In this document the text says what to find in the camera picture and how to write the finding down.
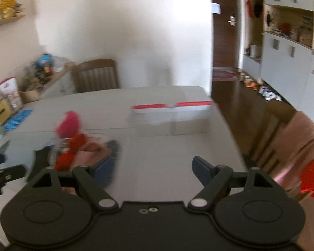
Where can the pink fringed scarf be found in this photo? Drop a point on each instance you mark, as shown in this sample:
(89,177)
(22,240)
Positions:
(294,148)

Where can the far wooden chair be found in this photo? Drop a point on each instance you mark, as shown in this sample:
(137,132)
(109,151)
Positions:
(95,75)

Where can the white side cabinet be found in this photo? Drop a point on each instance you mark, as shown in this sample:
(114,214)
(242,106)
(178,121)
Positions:
(60,84)

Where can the black cloth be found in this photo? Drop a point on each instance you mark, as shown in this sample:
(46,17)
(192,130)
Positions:
(40,162)

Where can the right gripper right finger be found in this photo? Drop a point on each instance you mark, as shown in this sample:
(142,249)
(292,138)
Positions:
(217,183)

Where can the red knotted cloth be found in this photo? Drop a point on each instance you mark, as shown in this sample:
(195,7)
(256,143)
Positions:
(65,160)

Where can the dark wooden door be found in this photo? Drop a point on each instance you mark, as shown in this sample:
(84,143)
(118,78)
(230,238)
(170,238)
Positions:
(225,34)

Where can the pink fluffy plush toy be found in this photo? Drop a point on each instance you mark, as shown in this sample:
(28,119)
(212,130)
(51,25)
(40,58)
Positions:
(69,125)

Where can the red patterned rug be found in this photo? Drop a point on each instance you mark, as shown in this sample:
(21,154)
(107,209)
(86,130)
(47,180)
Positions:
(225,74)

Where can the red and white cardboard box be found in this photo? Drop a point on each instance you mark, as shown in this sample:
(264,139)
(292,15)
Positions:
(182,118)

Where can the yellow box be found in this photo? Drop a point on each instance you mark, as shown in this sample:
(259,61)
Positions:
(5,111)

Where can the blue cloth on table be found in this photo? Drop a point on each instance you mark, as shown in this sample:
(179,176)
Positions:
(15,120)

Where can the near wooden chair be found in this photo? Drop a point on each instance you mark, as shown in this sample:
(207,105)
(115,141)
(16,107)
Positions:
(261,153)

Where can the white cabinet wall unit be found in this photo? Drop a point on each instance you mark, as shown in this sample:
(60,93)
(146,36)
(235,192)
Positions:
(279,48)

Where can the pink fleece cloth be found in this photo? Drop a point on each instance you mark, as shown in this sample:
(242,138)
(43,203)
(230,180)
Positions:
(89,154)

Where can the wooden chair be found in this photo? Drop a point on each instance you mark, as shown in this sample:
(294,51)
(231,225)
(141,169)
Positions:
(261,153)
(95,75)

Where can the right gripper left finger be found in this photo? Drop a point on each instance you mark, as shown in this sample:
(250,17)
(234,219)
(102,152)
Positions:
(90,181)

